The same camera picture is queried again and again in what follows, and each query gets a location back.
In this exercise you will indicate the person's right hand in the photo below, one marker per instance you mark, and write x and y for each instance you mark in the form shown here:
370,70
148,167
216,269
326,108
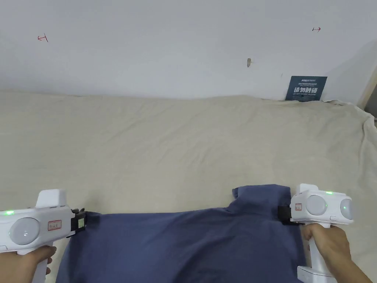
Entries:
330,247

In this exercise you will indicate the bed with beige sheet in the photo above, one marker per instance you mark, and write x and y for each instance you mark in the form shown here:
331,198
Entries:
165,141

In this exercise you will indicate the dark blue sign card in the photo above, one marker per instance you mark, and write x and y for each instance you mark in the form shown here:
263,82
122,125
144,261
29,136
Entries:
306,88

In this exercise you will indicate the person's left hand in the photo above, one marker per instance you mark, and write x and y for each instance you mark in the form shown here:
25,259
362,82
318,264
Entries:
25,263

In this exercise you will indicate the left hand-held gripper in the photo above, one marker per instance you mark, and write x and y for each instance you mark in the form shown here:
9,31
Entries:
26,228

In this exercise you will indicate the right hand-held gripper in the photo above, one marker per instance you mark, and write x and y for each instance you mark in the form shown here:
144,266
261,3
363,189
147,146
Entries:
319,206

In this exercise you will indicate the person's right forearm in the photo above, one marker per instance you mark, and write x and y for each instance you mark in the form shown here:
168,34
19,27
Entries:
352,269

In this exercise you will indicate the dark blue shirt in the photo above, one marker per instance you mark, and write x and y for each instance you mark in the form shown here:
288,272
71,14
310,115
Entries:
182,241

